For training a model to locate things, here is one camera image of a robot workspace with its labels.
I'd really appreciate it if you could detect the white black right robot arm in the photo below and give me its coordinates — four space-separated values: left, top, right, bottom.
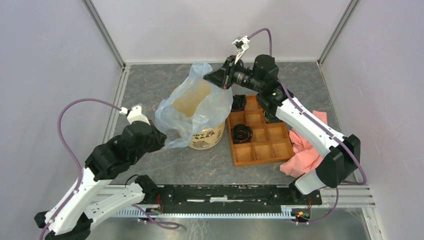
203 54 361 204

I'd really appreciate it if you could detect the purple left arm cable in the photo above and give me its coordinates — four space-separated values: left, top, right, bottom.
39 97 181 240

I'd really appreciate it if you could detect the pink cloth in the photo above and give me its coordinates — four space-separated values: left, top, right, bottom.
279 128 323 178

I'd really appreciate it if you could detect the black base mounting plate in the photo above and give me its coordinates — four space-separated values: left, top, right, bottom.
139 184 323 215

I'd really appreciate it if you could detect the yellow capybara trash bin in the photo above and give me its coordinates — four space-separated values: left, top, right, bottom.
170 79 225 151

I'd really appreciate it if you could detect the light blue plastic trash bag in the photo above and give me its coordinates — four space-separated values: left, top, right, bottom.
154 62 233 150

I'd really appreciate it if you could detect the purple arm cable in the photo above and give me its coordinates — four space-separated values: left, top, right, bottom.
247 27 368 226
39 97 181 240

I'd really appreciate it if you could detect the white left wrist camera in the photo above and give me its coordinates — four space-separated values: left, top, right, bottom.
119 104 150 125

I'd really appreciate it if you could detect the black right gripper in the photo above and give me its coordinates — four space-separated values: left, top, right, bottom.
202 55 263 93

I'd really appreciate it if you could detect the aluminium frame rail front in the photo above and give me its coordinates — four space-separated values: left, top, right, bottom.
90 184 376 209

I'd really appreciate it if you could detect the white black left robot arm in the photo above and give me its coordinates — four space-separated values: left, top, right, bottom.
34 121 167 240

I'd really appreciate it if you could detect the orange compartment tray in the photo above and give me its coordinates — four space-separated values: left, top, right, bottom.
227 95 294 167

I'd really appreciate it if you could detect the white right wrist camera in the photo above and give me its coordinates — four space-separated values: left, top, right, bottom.
231 35 250 64

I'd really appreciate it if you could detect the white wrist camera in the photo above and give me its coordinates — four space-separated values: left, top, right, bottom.
119 104 150 125
231 35 250 64

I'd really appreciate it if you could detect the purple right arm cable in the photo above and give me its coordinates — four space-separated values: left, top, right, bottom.
247 27 368 226

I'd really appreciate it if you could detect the white slotted cable duct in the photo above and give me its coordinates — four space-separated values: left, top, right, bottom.
112 206 295 220

